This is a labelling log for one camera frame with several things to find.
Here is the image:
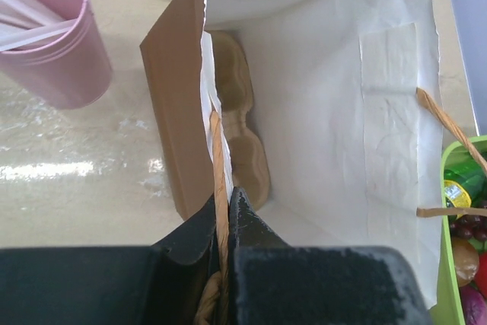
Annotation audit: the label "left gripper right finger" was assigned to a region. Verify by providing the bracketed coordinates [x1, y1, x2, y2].
[229, 187, 432, 324]

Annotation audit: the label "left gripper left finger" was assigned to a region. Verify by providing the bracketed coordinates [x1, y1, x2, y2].
[1, 200, 215, 324]

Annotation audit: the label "brown pulp cup carrier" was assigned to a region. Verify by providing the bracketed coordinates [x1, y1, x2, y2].
[210, 31, 270, 210]

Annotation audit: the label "brown paper bag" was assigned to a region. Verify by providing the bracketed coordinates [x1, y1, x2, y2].
[141, 0, 463, 324]

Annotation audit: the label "green plastic basket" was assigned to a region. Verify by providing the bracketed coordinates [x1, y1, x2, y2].
[430, 142, 486, 324]

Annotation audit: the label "purple toy grapes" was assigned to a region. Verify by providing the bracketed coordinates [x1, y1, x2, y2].
[449, 215, 486, 243]

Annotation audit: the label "purple toy onion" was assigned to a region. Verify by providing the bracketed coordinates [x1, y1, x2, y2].
[460, 285, 487, 325]

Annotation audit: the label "red toy tomato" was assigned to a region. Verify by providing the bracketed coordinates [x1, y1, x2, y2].
[474, 252, 487, 298]

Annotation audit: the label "pink plastic tumbler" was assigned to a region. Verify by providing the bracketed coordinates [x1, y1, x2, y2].
[1, 0, 112, 110]

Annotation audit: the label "white wrapped straws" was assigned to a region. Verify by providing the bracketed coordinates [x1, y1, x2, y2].
[1, 0, 76, 52]

